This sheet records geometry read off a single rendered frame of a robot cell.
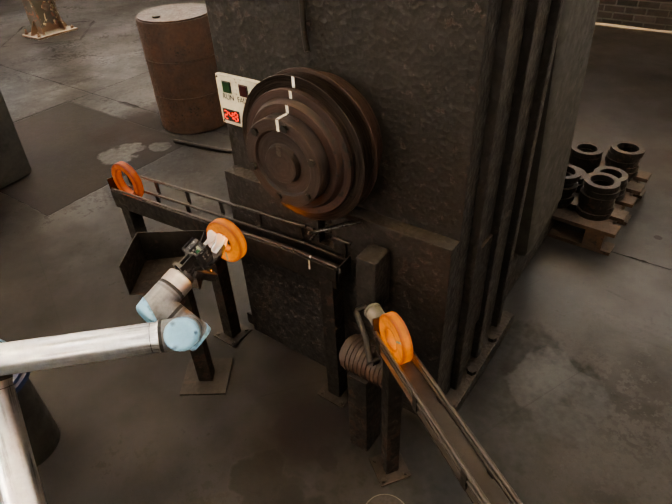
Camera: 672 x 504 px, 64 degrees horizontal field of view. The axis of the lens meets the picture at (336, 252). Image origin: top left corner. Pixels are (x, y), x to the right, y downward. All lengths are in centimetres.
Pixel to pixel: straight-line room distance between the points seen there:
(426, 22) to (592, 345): 175
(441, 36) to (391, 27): 14
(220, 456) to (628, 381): 171
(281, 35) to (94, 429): 170
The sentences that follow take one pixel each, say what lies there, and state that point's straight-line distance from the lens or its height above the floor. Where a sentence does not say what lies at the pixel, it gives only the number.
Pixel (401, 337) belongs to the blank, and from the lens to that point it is 151.
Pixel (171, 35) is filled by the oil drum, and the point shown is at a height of 79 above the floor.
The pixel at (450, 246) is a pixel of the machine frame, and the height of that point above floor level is 87.
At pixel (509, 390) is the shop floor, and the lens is 243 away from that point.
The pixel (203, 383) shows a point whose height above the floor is 1.
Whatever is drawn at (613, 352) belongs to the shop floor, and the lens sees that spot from 272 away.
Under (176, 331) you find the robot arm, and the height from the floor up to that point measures 83.
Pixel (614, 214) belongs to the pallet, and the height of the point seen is 14.
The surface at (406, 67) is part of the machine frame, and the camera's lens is 153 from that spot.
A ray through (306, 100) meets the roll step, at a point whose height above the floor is 130.
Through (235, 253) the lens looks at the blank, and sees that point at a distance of 179.
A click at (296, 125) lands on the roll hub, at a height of 124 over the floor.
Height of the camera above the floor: 186
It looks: 37 degrees down
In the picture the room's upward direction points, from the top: 3 degrees counter-clockwise
